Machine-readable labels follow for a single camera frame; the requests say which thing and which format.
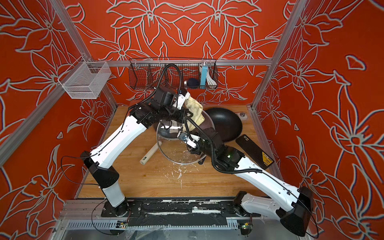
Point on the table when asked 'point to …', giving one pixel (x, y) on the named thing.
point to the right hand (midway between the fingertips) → (185, 134)
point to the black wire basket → (169, 73)
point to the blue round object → (193, 83)
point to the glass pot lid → (175, 148)
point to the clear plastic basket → (85, 79)
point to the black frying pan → (227, 123)
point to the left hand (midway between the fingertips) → (192, 112)
